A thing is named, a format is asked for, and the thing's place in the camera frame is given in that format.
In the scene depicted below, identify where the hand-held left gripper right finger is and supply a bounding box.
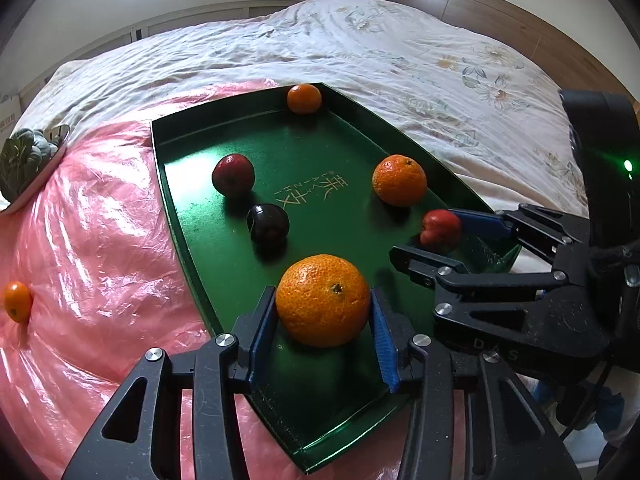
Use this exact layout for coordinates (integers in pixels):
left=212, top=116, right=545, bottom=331
left=369, top=287, right=583, bottom=480

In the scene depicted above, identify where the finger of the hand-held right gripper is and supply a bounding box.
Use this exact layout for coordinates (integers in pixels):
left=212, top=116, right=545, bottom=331
left=446, top=203, right=592, bottom=282
left=389, top=244, right=609, bottom=372

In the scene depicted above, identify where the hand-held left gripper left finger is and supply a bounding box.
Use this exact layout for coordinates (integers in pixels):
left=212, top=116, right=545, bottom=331
left=60, top=286, right=278, bottom=480

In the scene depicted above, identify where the small red apple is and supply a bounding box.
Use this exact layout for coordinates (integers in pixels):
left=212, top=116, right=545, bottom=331
left=212, top=154, right=256, bottom=196
left=419, top=209, right=464, bottom=249

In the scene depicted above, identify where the orange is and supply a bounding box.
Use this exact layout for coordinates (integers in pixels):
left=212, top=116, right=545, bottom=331
left=4, top=281, right=34, bottom=324
left=286, top=83, right=323, bottom=115
left=372, top=154, right=429, bottom=208
left=275, top=254, right=372, bottom=349

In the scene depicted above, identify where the dark plum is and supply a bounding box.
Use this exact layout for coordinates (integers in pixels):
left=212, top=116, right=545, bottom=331
left=246, top=203, right=291, bottom=246

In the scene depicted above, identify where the green tray box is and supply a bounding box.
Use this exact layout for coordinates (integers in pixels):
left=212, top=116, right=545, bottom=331
left=150, top=82, right=524, bottom=476

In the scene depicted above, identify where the pink plastic sheet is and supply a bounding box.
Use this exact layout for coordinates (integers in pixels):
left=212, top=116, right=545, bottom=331
left=0, top=80, right=311, bottom=480

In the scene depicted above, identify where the wooden headboard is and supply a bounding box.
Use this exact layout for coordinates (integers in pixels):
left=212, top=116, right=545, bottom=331
left=365, top=0, right=640, bottom=117

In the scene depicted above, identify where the white floral quilt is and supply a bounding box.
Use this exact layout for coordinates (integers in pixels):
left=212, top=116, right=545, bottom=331
left=10, top=0, right=601, bottom=271

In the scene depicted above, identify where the white plate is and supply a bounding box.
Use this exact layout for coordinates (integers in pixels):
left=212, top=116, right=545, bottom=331
left=0, top=132, right=71, bottom=217

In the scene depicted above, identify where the green leafy vegetable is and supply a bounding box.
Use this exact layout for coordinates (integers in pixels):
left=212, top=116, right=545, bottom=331
left=0, top=125, right=71, bottom=202

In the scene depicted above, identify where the beige carton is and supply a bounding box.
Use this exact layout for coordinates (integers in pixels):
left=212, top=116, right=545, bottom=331
left=0, top=92, right=24, bottom=133

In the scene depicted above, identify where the black cable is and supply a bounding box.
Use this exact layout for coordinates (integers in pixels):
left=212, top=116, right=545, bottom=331
left=557, top=355, right=622, bottom=442

